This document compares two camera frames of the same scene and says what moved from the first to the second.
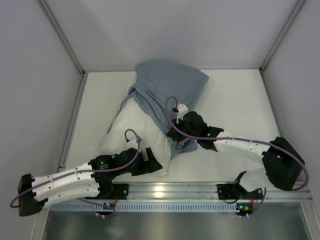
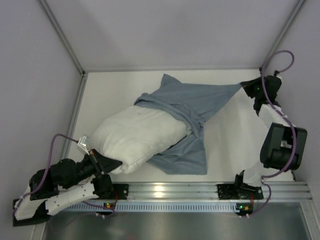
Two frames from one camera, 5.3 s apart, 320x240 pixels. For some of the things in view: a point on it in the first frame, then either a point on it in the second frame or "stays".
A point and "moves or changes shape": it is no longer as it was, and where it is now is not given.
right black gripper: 175,131 → 251,86
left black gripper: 143,163 → 96,163
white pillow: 136,118 moves or changes shape
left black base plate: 120,191 stays
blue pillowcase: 160,86 → 193,103
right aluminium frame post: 262,69 stays
